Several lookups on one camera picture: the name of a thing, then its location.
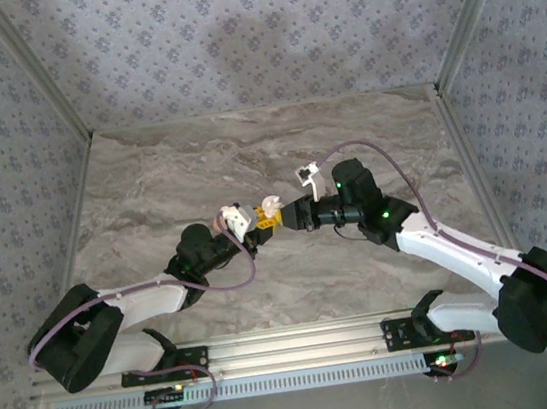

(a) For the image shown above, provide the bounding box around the white round charging case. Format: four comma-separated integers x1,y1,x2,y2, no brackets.
259,192,285,219

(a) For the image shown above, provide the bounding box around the aluminium table side rail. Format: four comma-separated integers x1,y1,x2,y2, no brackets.
432,81,526,262
35,131,116,314

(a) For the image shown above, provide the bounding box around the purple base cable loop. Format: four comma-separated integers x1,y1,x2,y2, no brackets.
127,361,222,409
424,327,489,384

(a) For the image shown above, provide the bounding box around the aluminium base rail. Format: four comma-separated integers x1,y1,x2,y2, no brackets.
25,290,547,403

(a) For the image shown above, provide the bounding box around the small black controller board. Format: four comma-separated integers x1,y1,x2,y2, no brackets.
422,348,467,381
143,384,189,409

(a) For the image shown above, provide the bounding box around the aluminium corner post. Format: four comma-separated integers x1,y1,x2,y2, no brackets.
0,0,96,154
421,0,538,94

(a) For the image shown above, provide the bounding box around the grey slotted cable duct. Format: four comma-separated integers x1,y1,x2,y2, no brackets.
51,347,461,409

